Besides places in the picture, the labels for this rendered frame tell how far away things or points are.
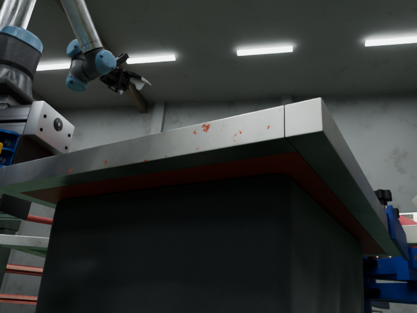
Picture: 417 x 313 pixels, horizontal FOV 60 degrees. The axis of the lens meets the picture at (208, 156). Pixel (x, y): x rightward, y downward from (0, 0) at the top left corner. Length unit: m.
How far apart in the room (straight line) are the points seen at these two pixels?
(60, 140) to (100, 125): 10.28
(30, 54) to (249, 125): 0.87
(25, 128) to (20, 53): 0.28
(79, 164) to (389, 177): 9.04
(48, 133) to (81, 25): 0.53
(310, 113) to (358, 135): 9.34
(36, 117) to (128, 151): 0.48
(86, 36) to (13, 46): 0.30
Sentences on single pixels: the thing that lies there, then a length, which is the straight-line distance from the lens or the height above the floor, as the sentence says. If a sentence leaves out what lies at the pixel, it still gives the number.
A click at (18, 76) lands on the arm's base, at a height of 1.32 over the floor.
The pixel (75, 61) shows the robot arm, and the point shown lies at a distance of 1.48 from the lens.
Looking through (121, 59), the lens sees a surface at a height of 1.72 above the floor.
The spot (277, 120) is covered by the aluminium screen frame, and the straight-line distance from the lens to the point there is 0.38.
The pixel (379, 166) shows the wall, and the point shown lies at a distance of 9.46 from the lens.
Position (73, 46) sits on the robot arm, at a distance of 1.49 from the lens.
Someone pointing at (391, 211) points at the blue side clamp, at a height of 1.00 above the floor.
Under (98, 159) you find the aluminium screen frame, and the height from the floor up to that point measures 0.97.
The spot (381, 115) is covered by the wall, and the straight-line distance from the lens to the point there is 10.07.
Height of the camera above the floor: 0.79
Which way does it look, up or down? 22 degrees up
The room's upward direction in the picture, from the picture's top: 5 degrees clockwise
